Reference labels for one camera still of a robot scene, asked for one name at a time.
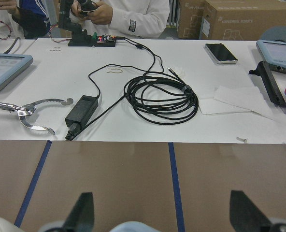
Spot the small black robot model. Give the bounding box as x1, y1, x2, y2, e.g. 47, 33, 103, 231
58, 0, 115, 47

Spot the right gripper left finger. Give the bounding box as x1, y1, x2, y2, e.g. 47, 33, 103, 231
39, 192, 95, 232

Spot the black bar tool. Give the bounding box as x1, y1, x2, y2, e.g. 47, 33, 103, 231
248, 61, 286, 106

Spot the black power adapter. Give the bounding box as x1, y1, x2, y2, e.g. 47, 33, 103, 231
65, 95, 98, 132

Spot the brown cardboard box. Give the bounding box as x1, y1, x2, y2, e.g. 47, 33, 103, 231
176, 0, 286, 41

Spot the teach pendant tablet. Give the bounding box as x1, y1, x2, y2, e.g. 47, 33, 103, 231
0, 53, 33, 91

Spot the smartphone on table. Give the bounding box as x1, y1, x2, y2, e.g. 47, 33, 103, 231
205, 43, 238, 64

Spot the cream white ikea cup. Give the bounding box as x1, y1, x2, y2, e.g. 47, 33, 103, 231
0, 218, 17, 232

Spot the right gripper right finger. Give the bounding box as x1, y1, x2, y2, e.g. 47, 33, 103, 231
229, 190, 286, 232

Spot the reacher grabber tool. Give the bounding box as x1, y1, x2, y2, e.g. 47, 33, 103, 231
0, 98, 73, 135

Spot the light blue ikea cup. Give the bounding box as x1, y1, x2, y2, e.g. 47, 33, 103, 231
110, 221, 157, 232

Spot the coiled black cable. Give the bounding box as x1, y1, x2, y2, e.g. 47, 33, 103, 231
123, 67, 199, 126

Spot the seated person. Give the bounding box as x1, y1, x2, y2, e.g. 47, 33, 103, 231
0, 0, 50, 40
70, 0, 170, 39

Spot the white paper sheet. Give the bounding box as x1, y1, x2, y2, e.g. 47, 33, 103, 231
199, 86, 286, 122

